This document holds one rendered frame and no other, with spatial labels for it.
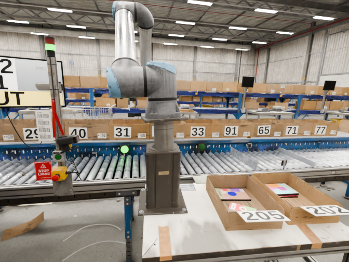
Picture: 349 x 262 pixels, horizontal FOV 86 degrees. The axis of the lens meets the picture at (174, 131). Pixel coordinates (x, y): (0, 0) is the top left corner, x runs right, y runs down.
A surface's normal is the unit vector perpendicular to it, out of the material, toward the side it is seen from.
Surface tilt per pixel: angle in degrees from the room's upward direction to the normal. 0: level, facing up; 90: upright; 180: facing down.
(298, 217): 91
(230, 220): 90
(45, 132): 90
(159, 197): 90
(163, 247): 0
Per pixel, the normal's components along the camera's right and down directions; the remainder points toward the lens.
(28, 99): 0.51, 0.13
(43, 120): 0.18, 0.22
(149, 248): 0.03, -0.98
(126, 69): 0.14, -0.50
